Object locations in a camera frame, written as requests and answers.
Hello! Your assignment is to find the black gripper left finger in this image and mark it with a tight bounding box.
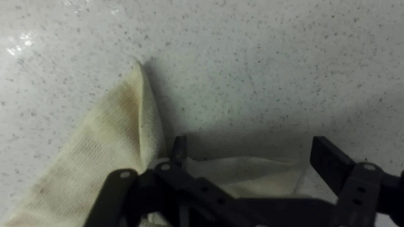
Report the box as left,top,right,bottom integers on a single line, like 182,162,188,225
82,133,263,227

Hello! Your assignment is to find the beige kitchen towel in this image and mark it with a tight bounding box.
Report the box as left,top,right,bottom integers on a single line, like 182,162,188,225
0,59,339,227

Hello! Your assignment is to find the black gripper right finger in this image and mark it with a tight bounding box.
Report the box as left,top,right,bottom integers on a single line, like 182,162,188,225
310,133,404,227

